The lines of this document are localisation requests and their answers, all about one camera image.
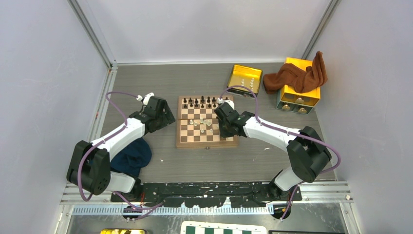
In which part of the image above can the wooden chess board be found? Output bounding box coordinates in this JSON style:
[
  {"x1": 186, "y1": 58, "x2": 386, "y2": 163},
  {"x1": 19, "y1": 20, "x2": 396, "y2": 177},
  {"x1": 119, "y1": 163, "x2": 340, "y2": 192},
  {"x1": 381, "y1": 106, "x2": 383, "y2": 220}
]
[{"x1": 176, "y1": 95, "x2": 239, "y2": 149}]

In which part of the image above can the gold metal tin tray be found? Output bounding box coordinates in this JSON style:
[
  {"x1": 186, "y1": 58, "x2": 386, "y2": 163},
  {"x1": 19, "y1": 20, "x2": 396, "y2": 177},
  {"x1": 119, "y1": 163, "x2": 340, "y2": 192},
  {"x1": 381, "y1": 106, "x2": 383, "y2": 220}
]
[{"x1": 227, "y1": 64, "x2": 263, "y2": 97}]

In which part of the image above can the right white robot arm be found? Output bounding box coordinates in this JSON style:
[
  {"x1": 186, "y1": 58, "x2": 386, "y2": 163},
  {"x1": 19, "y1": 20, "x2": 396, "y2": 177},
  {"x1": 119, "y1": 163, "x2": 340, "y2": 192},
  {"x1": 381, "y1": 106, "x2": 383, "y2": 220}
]
[{"x1": 214, "y1": 101, "x2": 332, "y2": 200}]

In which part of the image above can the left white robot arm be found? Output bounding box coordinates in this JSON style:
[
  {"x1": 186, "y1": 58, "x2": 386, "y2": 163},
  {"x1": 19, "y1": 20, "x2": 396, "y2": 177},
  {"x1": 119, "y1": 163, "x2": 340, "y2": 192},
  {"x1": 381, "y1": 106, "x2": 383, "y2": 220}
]
[{"x1": 66, "y1": 93, "x2": 175, "y2": 201}]

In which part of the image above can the green checkered calibration board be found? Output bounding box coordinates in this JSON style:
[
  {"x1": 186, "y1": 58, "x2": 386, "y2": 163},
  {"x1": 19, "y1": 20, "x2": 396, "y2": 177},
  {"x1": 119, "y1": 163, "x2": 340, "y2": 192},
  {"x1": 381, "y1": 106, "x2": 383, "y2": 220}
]
[{"x1": 180, "y1": 221, "x2": 268, "y2": 234}]

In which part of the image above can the dark blue cloth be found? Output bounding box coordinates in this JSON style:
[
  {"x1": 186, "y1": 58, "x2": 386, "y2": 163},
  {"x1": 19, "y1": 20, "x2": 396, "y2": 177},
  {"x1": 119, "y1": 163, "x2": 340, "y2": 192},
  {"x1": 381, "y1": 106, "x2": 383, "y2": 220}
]
[{"x1": 111, "y1": 138, "x2": 152, "y2": 177}]

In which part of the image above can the yellow drawer box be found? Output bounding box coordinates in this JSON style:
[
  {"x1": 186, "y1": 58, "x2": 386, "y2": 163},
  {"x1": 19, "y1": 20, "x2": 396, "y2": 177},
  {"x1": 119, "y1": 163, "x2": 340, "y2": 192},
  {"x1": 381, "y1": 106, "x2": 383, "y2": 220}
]
[{"x1": 277, "y1": 57, "x2": 321, "y2": 114}]

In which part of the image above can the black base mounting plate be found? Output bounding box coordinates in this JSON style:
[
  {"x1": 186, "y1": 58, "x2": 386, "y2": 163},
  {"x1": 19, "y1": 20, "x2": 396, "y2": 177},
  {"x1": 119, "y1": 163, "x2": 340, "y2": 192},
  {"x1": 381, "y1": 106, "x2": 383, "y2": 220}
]
[{"x1": 111, "y1": 182, "x2": 301, "y2": 208}]

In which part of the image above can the brown cloth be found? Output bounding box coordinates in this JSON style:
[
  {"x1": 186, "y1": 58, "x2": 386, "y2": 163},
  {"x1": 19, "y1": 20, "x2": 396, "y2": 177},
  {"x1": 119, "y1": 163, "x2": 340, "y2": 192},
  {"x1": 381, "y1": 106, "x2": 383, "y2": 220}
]
[{"x1": 263, "y1": 51, "x2": 328, "y2": 94}]

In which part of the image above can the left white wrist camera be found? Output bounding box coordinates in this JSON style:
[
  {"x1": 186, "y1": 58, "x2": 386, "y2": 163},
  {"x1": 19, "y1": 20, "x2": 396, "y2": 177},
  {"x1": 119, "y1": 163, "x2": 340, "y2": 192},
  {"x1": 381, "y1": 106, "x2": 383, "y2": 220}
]
[{"x1": 136, "y1": 93, "x2": 154, "y2": 105}]

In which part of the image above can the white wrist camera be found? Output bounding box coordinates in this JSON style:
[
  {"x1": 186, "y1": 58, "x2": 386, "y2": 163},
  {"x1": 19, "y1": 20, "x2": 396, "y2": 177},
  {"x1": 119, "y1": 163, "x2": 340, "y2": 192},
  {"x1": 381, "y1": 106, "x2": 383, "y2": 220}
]
[
  {"x1": 217, "y1": 98, "x2": 235, "y2": 109},
  {"x1": 136, "y1": 93, "x2": 154, "y2": 105}
]

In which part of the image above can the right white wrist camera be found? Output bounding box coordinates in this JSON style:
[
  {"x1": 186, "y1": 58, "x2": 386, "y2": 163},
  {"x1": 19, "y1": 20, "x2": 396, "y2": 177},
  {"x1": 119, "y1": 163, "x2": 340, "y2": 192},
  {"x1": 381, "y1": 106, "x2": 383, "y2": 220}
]
[{"x1": 217, "y1": 98, "x2": 235, "y2": 109}]

